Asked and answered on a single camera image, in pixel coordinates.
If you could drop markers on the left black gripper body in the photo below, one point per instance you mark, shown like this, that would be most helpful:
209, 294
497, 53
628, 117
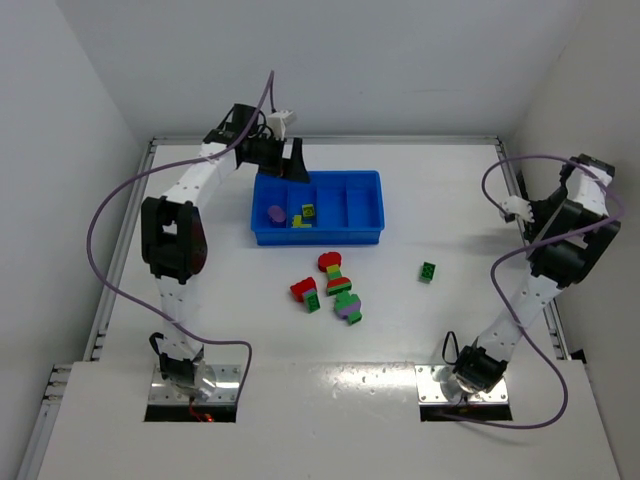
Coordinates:
286, 157

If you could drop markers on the small lime lego brick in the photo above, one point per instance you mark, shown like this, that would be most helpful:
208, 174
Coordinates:
308, 211

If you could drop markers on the purple lego brick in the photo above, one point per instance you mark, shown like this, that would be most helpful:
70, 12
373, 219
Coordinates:
277, 216

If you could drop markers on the dark green lego brick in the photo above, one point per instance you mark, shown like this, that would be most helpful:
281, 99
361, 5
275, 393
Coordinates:
427, 272

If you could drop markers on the long lime lego brick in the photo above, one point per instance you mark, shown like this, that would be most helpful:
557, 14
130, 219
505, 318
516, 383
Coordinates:
298, 222

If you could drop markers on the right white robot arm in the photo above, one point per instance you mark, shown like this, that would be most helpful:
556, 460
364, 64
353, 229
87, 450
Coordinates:
567, 233

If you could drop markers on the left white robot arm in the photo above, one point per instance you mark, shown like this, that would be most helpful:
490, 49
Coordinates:
173, 240

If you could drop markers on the blue divided plastic bin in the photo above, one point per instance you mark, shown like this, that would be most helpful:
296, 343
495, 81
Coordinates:
349, 209

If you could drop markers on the red yellow green lego stack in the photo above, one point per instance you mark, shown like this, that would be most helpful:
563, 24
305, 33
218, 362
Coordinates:
330, 264

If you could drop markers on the red purple green lego stack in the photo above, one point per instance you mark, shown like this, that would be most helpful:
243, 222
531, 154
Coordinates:
305, 292

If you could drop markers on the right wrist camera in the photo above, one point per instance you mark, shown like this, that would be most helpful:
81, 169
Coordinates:
515, 207

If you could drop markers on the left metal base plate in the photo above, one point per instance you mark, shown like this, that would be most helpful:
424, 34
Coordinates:
217, 388

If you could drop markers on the metal base plate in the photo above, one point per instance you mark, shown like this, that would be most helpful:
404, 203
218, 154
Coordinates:
217, 388
437, 386

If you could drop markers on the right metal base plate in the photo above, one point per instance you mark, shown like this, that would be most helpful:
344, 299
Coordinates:
437, 386

